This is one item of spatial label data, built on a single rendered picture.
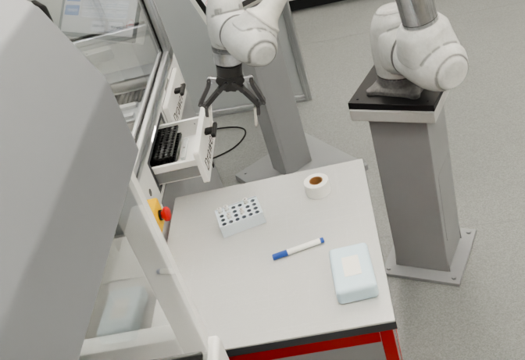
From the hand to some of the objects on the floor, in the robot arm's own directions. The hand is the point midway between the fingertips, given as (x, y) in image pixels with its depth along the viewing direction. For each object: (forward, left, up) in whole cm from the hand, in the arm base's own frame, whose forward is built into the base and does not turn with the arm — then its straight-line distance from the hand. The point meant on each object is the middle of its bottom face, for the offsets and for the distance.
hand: (233, 122), depth 204 cm
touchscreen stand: (+44, -84, -86) cm, 128 cm away
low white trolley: (-30, +30, -91) cm, 100 cm away
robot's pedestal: (-35, -50, -88) cm, 106 cm away
